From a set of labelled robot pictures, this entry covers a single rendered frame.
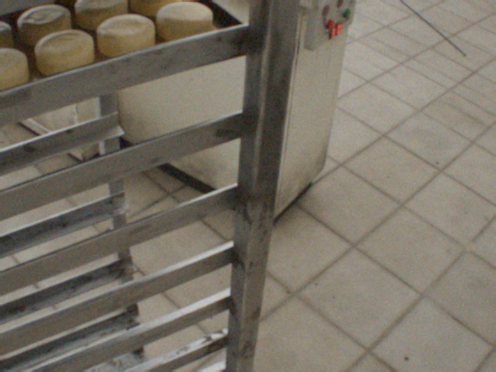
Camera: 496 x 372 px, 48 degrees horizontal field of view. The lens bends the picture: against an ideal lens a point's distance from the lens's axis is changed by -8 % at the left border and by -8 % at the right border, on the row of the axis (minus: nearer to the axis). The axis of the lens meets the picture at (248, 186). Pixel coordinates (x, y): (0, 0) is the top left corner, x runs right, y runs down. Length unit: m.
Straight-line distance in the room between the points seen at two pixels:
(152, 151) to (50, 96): 0.12
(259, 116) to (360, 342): 1.35
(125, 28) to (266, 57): 0.12
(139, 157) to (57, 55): 0.12
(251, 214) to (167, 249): 1.39
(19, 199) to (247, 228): 0.24
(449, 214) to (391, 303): 0.51
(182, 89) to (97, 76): 1.46
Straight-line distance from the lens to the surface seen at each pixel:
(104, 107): 1.02
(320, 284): 1.92
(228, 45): 0.51
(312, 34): 1.60
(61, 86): 0.46
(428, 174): 2.43
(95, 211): 1.14
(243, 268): 0.67
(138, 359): 1.56
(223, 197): 0.61
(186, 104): 1.94
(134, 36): 0.50
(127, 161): 0.52
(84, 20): 0.56
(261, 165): 0.57
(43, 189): 0.51
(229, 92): 1.79
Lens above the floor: 1.48
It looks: 42 degrees down
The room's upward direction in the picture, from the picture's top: 5 degrees clockwise
